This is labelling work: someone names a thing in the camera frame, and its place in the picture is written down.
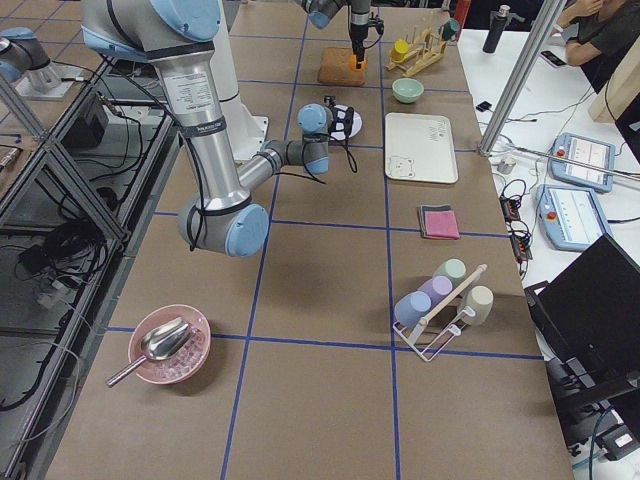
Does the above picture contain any pink cloth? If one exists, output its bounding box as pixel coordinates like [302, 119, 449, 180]
[424, 210, 460, 240]

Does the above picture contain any dark green cup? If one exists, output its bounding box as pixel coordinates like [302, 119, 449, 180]
[438, 18, 460, 42]

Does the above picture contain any wooden dish rack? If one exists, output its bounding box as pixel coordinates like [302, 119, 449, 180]
[385, 19, 449, 78]

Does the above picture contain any lower teach pendant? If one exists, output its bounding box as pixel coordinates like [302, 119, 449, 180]
[537, 184, 612, 252]

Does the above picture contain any cream bear tray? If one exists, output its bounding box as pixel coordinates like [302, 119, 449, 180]
[384, 112, 458, 184]

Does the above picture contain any green ceramic bowl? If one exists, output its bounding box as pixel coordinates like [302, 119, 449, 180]
[391, 78, 424, 104]

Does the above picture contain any white plate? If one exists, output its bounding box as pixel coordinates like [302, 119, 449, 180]
[330, 104, 363, 140]

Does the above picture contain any wooden cutting board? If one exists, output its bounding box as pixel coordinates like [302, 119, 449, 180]
[317, 47, 366, 87]

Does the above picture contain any black water bottle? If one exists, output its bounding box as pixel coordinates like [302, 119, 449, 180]
[482, 4, 524, 54]

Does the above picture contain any yellow cup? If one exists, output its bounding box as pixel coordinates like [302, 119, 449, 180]
[389, 38, 410, 63]

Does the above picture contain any seated person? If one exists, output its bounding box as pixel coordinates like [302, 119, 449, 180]
[554, 0, 639, 92]

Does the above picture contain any mint green plastic cup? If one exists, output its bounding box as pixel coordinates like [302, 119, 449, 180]
[433, 258, 467, 287]

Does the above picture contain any blue plastic cup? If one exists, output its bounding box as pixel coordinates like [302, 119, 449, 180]
[394, 290, 432, 327]

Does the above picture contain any black monitor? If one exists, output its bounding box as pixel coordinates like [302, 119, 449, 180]
[525, 234, 639, 405]

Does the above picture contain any white wire cup rack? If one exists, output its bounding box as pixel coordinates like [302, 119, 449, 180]
[392, 264, 487, 362]

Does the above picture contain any pink bowl with ice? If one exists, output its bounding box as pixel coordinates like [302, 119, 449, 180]
[128, 304, 211, 385]

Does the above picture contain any beige plastic cup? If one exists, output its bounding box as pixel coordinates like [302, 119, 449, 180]
[461, 285, 494, 326]

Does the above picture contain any upper teach pendant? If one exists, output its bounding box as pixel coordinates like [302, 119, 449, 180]
[551, 133, 615, 193]

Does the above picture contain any aluminium frame post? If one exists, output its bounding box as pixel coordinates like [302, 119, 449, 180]
[478, 0, 565, 157]

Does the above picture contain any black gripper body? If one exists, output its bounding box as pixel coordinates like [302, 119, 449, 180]
[349, 10, 370, 50]
[324, 95, 356, 141]

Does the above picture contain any lilac plastic cup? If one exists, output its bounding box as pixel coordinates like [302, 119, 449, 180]
[418, 275, 453, 306]

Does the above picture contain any smartphone on table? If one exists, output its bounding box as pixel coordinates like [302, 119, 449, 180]
[540, 50, 566, 68]

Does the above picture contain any metal scoop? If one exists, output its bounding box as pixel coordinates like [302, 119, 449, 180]
[105, 318, 193, 388]

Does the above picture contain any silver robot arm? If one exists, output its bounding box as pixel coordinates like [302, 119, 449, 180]
[296, 0, 371, 70]
[82, 1, 350, 257]

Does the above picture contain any teach pendant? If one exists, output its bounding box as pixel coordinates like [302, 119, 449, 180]
[537, 184, 612, 252]
[551, 133, 615, 193]

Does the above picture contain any grey cloth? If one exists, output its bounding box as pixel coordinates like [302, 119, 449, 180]
[418, 205, 460, 240]

